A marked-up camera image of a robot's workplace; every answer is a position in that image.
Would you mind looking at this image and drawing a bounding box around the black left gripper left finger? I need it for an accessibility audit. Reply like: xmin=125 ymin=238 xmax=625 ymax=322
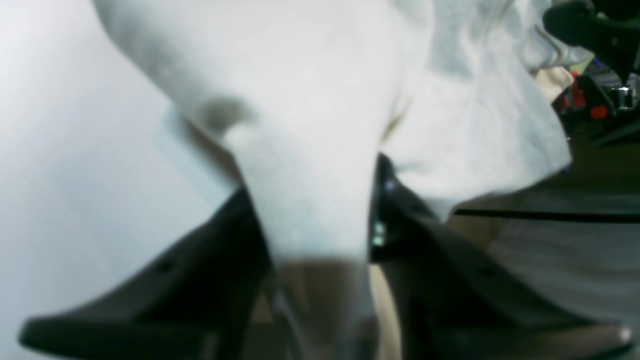
xmin=19 ymin=189 xmax=271 ymax=360

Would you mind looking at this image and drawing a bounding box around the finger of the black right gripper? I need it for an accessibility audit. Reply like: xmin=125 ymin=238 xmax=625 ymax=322
xmin=542 ymin=0 xmax=640 ymax=84

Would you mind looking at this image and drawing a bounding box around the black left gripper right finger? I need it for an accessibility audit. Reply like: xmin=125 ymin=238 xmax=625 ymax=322
xmin=369 ymin=154 xmax=634 ymax=360

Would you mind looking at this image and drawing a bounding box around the beige t-shirt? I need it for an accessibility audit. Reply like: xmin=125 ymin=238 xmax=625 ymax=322
xmin=90 ymin=0 xmax=573 ymax=360

